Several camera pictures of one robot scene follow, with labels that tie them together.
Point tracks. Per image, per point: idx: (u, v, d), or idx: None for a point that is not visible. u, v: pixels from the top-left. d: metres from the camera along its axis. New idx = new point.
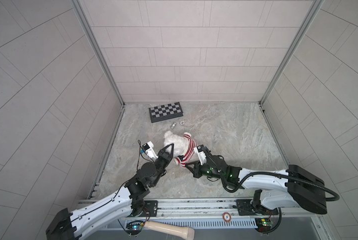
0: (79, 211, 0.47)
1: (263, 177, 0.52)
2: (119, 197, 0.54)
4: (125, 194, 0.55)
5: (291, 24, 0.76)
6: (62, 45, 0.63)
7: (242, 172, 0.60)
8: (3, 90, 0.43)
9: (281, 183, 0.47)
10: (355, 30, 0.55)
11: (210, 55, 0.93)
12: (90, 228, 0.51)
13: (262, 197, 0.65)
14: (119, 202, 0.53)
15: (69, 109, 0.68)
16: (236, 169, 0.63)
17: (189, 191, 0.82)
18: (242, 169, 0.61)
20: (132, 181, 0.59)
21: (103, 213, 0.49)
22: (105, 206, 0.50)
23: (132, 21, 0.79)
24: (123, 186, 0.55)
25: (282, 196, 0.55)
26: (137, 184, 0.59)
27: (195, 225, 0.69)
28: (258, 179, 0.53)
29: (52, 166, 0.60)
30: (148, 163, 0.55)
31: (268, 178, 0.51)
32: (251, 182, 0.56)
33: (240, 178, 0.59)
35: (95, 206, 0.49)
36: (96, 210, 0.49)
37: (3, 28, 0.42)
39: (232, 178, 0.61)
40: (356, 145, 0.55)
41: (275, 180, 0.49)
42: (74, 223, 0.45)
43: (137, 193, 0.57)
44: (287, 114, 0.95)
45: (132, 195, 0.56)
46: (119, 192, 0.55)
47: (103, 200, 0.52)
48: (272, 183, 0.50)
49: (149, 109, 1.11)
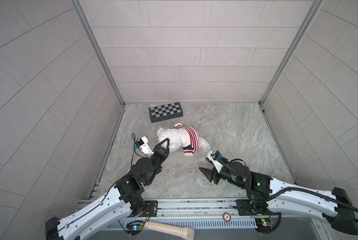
0: (66, 219, 0.45)
1: (304, 195, 0.48)
2: (107, 200, 0.50)
4: (114, 195, 0.51)
5: (291, 24, 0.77)
6: (62, 45, 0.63)
7: (273, 183, 0.53)
8: (3, 89, 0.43)
9: (329, 206, 0.45)
10: (355, 30, 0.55)
11: (210, 55, 0.93)
12: (89, 230, 0.52)
13: (270, 201, 0.63)
14: (108, 205, 0.49)
15: (69, 109, 0.68)
16: (264, 178, 0.56)
17: (189, 191, 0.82)
18: (272, 179, 0.55)
20: (123, 180, 0.54)
21: (93, 219, 0.47)
22: (93, 211, 0.47)
23: (132, 21, 0.79)
24: (113, 186, 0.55)
25: (306, 209, 0.54)
26: (128, 182, 0.54)
27: (195, 225, 0.69)
28: (296, 195, 0.49)
29: (52, 166, 0.61)
30: (141, 159, 0.51)
31: (313, 198, 0.47)
32: (287, 197, 0.51)
33: (272, 190, 0.52)
35: (82, 213, 0.47)
36: (83, 217, 0.46)
37: (3, 28, 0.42)
39: (258, 188, 0.54)
40: (356, 145, 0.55)
41: (321, 202, 0.46)
42: (60, 233, 0.43)
43: (129, 192, 0.52)
44: (287, 114, 0.95)
45: (123, 195, 0.51)
46: (107, 194, 0.51)
47: (90, 205, 0.49)
48: (317, 204, 0.47)
49: (149, 109, 1.11)
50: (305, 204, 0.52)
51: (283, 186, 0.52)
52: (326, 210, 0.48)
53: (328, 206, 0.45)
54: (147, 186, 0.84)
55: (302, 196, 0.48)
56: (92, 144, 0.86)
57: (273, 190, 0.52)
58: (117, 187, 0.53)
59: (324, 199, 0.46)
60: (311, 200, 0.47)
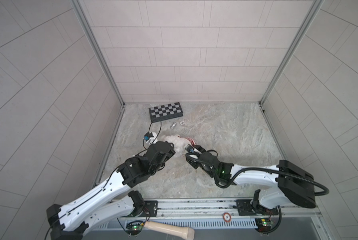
0: (67, 206, 0.42)
1: (254, 173, 0.53)
2: (110, 185, 0.45)
4: (117, 180, 0.46)
5: (291, 24, 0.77)
6: (62, 45, 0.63)
7: (233, 169, 0.60)
8: (3, 89, 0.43)
9: (271, 178, 0.48)
10: (355, 30, 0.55)
11: (210, 55, 0.93)
12: (97, 220, 0.50)
13: (260, 197, 0.66)
14: (111, 191, 0.44)
15: (69, 109, 0.68)
16: (228, 165, 0.63)
17: (189, 191, 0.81)
18: (233, 166, 0.61)
20: (127, 163, 0.49)
21: (95, 206, 0.43)
22: (94, 197, 0.43)
23: (132, 21, 0.79)
24: (115, 171, 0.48)
25: (277, 192, 0.55)
26: (132, 166, 0.48)
27: (195, 225, 0.69)
28: (248, 175, 0.54)
29: (52, 166, 0.60)
30: (155, 144, 0.50)
31: (259, 173, 0.51)
32: (243, 178, 0.56)
33: (231, 174, 0.58)
35: (83, 199, 0.43)
36: (84, 204, 0.42)
37: (4, 28, 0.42)
39: (224, 175, 0.61)
40: (356, 145, 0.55)
41: (266, 176, 0.49)
42: (62, 220, 0.40)
43: (135, 176, 0.46)
44: (287, 114, 0.95)
45: (128, 179, 0.46)
46: (110, 179, 0.46)
47: (92, 190, 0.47)
48: (263, 178, 0.50)
49: (149, 109, 1.11)
50: (258, 182, 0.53)
51: (239, 169, 0.58)
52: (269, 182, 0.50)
53: (271, 178, 0.48)
54: (147, 186, 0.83)
55: (252, 174, 0.53)
56: (92, 144, 0.86)
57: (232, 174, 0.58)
58: (119, 171, 0.47)
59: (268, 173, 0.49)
60: (258, 177, 0.51)
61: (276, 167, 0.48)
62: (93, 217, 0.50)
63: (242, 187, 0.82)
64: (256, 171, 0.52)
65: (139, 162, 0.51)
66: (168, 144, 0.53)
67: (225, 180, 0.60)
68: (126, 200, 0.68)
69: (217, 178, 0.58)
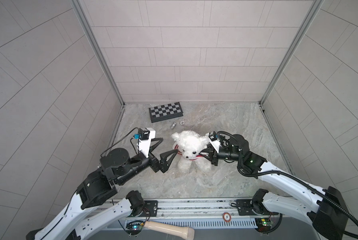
0: (37, 235, 0.41)
1: (292, 182, 0.48)
2: (71, 210, 0.40)
4: (78, 203, 0.40)
5: (291, 24, 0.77)
6: (62, 45, 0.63)
7: (266, 165, 0.54)
8: (3, 89, 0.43)
9: (312, 198, 0.43)
10: (355, 30, 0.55)
11: (210, 55, 0.93)
12: (90, 230, 0.51)
13: (266, 197, 0.65)
14: (73, 216, 0.39)
15: (69, 109, 0.68)
16: (261, 157, 0.58)
17: (189, 191, 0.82)
18: (267, 162, 0.55)
20: (85, 182, 0.42)
21: (63, 232, 0.40)
22: (57, 226, 0.40)
23: (132, 21, 0.79)
24: (76, 192, 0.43)
25: (295, 207, 0.53)
26: (90, 185, 0.41)
27: (195, 224, 0.69)
28: (284, 180, 0.49)
29: (52, 167, 0.60)
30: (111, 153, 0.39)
31: (298, 186, 0.46)
32: (273, 179, 0.52)
33: (262, 169, 0.54)
35: (49, 228, 0.41)
36: (52, 232, 0.40)
37: (3, 28, 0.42)
39: (251, 164, 0.56)
40: (356, 144, 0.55)
41: (306, 192, 0.45)
42: None
43: (94, 196, 0.39)
44: (287, 114, 0.96)
45: (87, 200, 0.39)
46: (70, 204, 0.41)
47: (54, 219, 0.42)
48: (301, 193, 0.46)
49: (149, 109, 1.11)
50: (289, 192, 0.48)
51: (274, 170, 0.52)
52: (307, 201, 0.45)
53: (312, 198, 0.43)
54: (147, 186, 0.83)
55: (289, 182, 0.48)
56: (92, 144, 0.86)
57: (263, 169, 0.54)
58: (79, 193, 0.41)
59: (310, 190, 0.44)
60: (296, 188, 0.47)
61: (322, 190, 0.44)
62: (86, 227, 0.51)
63: (242, 187, 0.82)
64: (295, 182, 0.47)
65: (101, 177, 0.43)
66: (126, 152, 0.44)
67: (250, 169, 0.56)
68: (123, 202, 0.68)
69: (242, 164, 0.59)
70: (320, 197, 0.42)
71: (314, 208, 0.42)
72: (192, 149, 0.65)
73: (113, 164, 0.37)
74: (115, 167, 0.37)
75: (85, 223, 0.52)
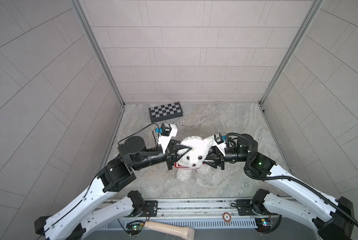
0: (52, 218, 0.41)
1: (304, 189, 0.46)
2: (91, 193, 0.41)
4: (98, 187, 0.42)
5: (291, 24, 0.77)
6: (62, 45, 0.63)
7: (275, 169, 0.52)
8: (3, 89, 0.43)
9: (325, 208, 0.42)
10: (355, 30, 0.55)
11: (210, 55, 0.93)
12: (95, 224, 0.51)
13: (267, 198, 0.64)
14: (92, 200, 0.40)
15: (69, 109, 0.68)
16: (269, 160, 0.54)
17: (189, 191, 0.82)
18: (276, 165, 0.53)
20: (106, 167, 0.44)
21: (79, 216, 0.40)
22: (75, 209, 0.40)
23: (132, 21, 0.79)
24: (96, 177, 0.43)
25: (298, 212, 0.52)
26: (113, 170, 0.43)
27: (195, 225, 0.69)
28: (295, 187, 0.47)
29: (52, 166, 0.61)
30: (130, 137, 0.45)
31: (310, 194, 0.44)
32: (283, 184, 0.50)
33: (272, 173, 0.51)
35: (66, 210, 0.41)
36: (67, 215, 0.40)
37: (3, 28, 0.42)
39: (259, 167, 0.53)
40: (356, 145, 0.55)
41: (318, 201, 0.43)
42: (47, 234, 0.39)
43: (116, 180, 0.41)
44: (287, 114, 0.95)
45: (109, 185, 0.41)
46: (90, 187, 0.42)
47: (73, 201, 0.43)
48: (312, 202, 0.44)
49: (149, 109, 1.11)
50: (299, 198, 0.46)
51: (285, 174, 0.50)
52: (319, 210, 0.44)
53: (324, 208, 0.42)
54: (147, 186, 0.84)
55: (301, 189, 0.46)
56: (92, 144, 0.86)
57: (272, 173, 0.51)
58: (100, 177, 0.43)
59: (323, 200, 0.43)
60: (307, 196, 0.45)
61: (335, 200, 0.42)
62: (91, 221, 0.50)
63: (242, 187, 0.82)
64: (307, 189, 0.45)
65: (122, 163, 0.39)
66: (142, 140, 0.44)
67: (257, 171, 0.53)
68: (125, 200, 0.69)
69: (249, 165, 0.56)
70: (333, 208, 0.41)
71: (326, 218, 0.43)
72: (198, 154, 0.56)
73: (130, 150, 0.39)
74: (132, 154, 0.38)
75: (90, 216, 0.51)
